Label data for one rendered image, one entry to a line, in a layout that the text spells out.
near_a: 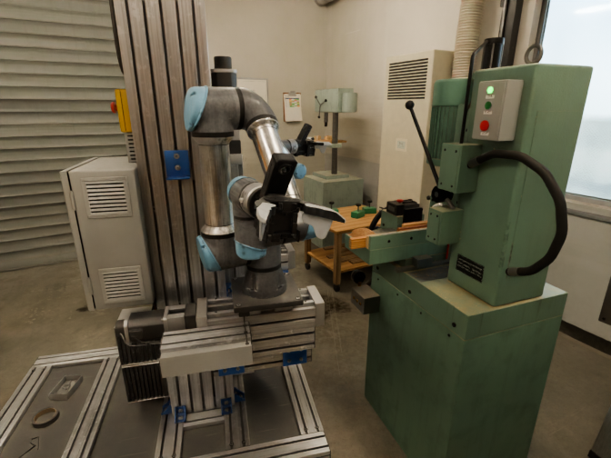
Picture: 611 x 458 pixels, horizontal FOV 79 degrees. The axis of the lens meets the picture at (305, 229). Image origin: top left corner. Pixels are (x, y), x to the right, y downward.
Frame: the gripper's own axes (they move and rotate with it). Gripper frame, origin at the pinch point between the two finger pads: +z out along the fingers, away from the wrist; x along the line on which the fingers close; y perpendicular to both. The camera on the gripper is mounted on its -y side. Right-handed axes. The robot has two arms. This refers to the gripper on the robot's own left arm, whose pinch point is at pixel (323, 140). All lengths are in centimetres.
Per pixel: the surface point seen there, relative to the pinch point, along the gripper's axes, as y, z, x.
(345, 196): 83, 126, -95
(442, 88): -34, -12, 73
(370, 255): 26, -39, 75
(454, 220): 6, -24, 96
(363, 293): 53, -26, 65
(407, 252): 26, -23, 80
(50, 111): 20, -98, -245
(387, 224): 25, -9, 59
